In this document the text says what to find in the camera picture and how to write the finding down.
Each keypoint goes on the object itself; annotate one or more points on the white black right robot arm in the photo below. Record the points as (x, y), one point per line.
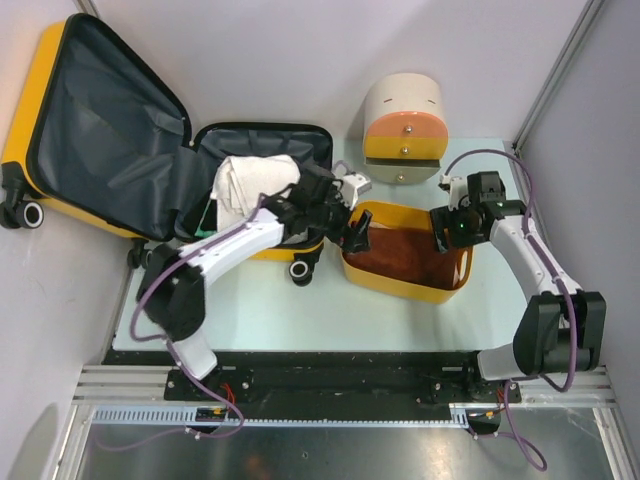
(562, 327)

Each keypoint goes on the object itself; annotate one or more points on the white towel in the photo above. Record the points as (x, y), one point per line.
(241, 180)

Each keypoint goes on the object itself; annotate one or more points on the white pastel mini drawer cabinet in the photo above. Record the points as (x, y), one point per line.
(405, 134)

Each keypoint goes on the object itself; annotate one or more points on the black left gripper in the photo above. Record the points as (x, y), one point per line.
(355, 240)

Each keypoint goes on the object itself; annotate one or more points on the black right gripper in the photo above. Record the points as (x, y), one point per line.
(442, 220)

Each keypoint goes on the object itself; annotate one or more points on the left aluminium corner post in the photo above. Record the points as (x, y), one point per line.
(88, 7)

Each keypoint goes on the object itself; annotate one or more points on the white slotted cable duct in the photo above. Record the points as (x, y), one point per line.
(183, 416)

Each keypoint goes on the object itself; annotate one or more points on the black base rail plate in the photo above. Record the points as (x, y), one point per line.
(244, 377)

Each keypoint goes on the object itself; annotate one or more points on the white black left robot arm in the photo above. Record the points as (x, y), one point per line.
(172, 293)

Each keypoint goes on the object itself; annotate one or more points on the yellow Pikachu suitcase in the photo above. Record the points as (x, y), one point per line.
(99, 136)

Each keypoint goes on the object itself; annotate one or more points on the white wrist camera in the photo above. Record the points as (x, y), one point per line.
(351, 187)
(457, 189)

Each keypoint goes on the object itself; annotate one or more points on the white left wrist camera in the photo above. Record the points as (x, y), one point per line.
(351, 187)

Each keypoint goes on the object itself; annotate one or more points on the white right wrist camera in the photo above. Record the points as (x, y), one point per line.
(457, 189)

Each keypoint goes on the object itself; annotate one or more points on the aluminium corner post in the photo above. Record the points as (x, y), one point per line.
(88, 7)
(569, 52)

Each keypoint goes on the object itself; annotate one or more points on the right aluminium corner post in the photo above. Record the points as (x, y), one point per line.
(569, 52)

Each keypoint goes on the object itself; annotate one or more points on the rust brown towel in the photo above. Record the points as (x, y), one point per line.
(408, 255)

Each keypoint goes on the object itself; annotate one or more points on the yellow plastic basket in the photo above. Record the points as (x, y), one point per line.
(396, 216)

